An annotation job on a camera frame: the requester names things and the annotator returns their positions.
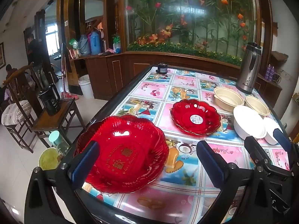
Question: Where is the stainless steel thermos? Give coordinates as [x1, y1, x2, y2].
[235, 42, 262, 95]

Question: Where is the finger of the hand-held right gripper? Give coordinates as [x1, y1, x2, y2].
[273, 128, 299, 168]
[244, 136, 272, 168]

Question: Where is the large beige bowl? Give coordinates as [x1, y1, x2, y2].
[213, 87, 245, 112]

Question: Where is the blue thermos jug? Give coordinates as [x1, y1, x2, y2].
[90, 30, 102, 55]

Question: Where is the black electric kettle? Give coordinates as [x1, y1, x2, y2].
[38, 83, 61, 116]

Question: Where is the small red plate gold rim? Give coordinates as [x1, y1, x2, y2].
[170, 99, 221, 136]

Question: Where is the large white bowl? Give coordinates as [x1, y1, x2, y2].
[233, 105, 267, 139]

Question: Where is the cardboard box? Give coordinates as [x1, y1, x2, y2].
[271, 51, 289, 62]

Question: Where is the small white bowl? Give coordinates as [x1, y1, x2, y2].
[263, 117, 284, 145]

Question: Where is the red mop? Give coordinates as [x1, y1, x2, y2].
[61, 43, 80, 101]

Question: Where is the large red plate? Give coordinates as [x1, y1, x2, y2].
[73, 115, 170, 194]

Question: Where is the green lid glass jar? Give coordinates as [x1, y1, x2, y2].
[48, 131, 70, 155]

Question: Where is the white bowl with green liquid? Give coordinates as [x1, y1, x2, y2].
[38, 147, 61, 171]

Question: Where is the wooden side table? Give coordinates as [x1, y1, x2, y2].
[31, 97, 86, 148]

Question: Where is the grey-blue thermos jug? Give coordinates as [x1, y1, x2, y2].
[78, 35, 91, 56]

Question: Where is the glass flower display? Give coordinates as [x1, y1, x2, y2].
[120, 0, 265, 66]

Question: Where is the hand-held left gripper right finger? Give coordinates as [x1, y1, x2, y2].
[196, 141, 271, 224]

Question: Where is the black framed table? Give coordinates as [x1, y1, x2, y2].
[59, 64, 299, 224]

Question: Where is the wooden cabinet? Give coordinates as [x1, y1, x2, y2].
[70, 50, 283, 101]

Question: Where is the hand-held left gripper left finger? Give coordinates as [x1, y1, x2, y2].
[24, 141, 101, 224]

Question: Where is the framed wall picture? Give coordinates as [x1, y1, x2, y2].
[0, 42, 5, 70]

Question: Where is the wooden chair with cushion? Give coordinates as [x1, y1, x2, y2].
[1, 62, 50, 154]

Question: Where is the small beige bowl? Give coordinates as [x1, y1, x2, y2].
[244, 96, 271, 117]

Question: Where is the green bottle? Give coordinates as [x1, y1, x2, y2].
[113, 36, 122, 54]

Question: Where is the fruit print tablecloth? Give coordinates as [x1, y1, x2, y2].
[76, 66, 291, 224]

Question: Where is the white plastic bucket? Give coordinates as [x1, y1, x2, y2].
[78, 74, 94, 99]

